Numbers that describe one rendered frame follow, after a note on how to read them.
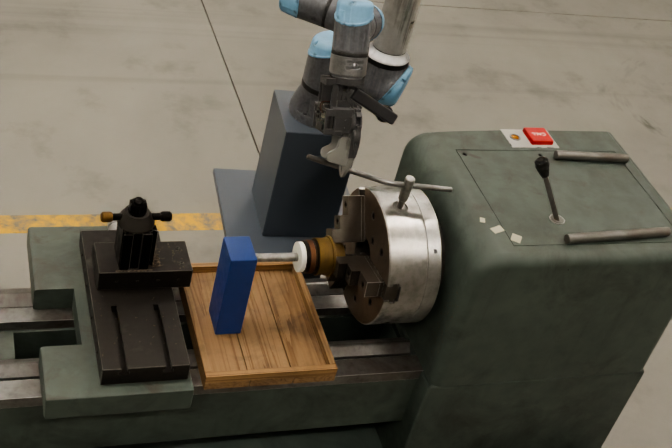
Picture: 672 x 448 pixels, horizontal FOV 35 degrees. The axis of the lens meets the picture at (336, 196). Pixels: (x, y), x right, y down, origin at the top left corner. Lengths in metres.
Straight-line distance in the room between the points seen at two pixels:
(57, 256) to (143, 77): 2.47
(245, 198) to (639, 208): 1.11
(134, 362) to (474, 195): 0.83
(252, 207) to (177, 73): 2.03
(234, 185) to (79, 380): 1.02
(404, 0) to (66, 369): 1.14
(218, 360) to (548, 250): 0.76
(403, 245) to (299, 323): 0.36
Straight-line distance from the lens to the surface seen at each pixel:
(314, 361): 2.42
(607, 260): 2.40
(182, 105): 4.74
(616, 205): 2.57
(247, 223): 2.95
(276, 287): 2.57
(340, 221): 2.37
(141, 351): 2.24
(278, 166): 2.77
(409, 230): 2.30
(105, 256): 2.36
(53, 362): 2.27
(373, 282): 2.29
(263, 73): 5.08
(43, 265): 2.47
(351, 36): 2.11
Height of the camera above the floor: 2.59
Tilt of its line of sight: 36 degrees down
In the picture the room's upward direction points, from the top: 16 degrees clockwise
